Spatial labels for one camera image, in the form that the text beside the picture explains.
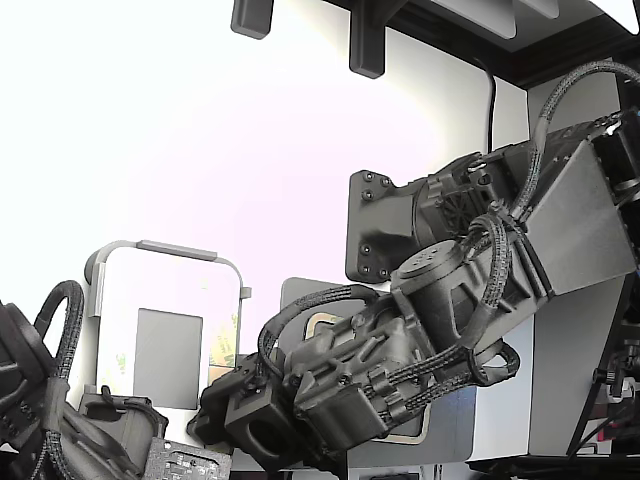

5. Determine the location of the long black bracket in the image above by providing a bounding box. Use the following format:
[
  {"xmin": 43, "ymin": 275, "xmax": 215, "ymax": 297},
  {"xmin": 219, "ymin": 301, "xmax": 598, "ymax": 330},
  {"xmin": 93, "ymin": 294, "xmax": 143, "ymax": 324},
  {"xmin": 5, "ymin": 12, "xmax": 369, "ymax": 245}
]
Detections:
[{"xmin": 348, "ymin": 0, "xmax": 388, "ymax": 79}]

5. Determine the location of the black braided cable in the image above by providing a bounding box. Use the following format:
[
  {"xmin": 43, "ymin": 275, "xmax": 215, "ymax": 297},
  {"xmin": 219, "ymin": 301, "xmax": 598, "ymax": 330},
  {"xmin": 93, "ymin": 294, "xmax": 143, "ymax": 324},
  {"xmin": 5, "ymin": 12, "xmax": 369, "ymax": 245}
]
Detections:
[
  {"xmin": 257, "ymin": 284, "xmax": 381, "ymax": 387},
  {"xmin": 519, "ymin": 59, "xmax": 640, "ymax": 224}
]

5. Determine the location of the black motor assembly with cable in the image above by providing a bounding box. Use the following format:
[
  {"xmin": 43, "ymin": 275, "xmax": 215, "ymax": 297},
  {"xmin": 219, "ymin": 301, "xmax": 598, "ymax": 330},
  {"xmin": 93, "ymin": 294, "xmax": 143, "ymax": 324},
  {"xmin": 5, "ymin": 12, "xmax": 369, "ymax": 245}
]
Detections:
[{"xmin": 0, "ymin": 279, "xmax": 169, "ymax": 480}]

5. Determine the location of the dark circuit board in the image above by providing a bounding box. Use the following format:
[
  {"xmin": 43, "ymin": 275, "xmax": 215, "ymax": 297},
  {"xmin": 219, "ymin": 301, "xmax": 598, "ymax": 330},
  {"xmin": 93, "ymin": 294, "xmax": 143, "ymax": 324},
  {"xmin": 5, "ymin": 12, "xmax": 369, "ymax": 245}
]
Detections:
[{"xmin": 144, "ymin": 438, "xmax": 234, "ymax": 480}]

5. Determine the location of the black shelf frame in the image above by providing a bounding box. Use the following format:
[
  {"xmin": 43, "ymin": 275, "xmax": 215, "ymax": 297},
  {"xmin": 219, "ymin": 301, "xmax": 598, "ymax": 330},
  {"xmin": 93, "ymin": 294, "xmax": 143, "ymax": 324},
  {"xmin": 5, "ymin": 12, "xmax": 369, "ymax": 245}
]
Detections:
[{"xmin": 324, "ymin": 0, "xmax": 640, "ymax": 87}]

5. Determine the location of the short black bracket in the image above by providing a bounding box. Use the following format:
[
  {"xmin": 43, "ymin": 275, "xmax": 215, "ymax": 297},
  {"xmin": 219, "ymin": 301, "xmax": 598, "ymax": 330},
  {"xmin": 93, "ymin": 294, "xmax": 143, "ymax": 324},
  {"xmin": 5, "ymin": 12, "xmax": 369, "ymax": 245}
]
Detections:
[{"xmin": 229, "ymin": 0, "xmax": 276, "ymax": 39}]

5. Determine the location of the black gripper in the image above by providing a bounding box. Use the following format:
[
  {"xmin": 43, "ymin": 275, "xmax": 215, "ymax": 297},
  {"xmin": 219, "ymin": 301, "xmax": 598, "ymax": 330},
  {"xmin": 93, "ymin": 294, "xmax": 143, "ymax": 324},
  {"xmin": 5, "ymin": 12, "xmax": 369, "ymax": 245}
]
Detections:
[{"xmin": 199, "ymin": 299, "xmax": 437, "ymax": 457}]

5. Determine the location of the grey fixture stand with legs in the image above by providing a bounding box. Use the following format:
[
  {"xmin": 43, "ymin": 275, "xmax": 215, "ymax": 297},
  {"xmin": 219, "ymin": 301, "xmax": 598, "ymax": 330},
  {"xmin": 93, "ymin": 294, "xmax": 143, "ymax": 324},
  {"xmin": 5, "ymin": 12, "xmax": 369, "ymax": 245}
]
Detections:
[{"xmin": 83, "ymin": 239, "xmax": 254, "ymax": 412}]

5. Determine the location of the thin black cable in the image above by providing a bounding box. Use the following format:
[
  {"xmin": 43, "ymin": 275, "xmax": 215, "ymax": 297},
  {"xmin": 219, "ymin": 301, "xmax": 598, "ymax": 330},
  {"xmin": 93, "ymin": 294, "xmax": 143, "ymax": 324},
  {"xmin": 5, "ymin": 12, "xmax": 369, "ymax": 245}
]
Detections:
[{"xmin": 472, "ymin": 56, "xmax": 499, "ymax": 154}]

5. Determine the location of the dark stand with wires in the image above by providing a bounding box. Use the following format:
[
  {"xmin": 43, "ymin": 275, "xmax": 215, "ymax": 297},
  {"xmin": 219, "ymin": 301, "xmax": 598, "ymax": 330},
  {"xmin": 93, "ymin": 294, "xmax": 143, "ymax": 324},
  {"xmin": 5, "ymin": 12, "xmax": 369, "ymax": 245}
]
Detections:
[{"xmin": 564, "ymin": 274, "xmax": 640, "ymax": 462}]

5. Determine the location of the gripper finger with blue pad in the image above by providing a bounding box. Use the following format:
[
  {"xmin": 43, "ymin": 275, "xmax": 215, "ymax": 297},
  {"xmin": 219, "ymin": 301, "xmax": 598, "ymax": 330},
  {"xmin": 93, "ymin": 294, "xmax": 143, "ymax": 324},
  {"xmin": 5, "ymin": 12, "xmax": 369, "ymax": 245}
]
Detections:
[{"xmin": 187, "ymin": 399, "xmax": 236, "ymax": 447}]

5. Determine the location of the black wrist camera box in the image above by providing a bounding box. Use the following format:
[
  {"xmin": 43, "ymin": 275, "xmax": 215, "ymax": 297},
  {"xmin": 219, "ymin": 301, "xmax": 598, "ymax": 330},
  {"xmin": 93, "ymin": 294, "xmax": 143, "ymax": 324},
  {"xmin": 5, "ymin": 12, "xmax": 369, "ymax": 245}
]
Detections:
[{"xmin": 224, "ymin": 384, "xmax": 312, "ymax": 467}]

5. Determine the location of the white panel with rectangular window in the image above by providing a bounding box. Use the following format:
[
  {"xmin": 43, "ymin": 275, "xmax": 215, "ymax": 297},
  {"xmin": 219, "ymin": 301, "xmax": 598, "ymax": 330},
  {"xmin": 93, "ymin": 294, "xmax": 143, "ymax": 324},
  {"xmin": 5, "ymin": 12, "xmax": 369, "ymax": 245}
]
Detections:
[{"xmin": 94, "ymin": 247, "xmax": 244, "ymax": 411}]

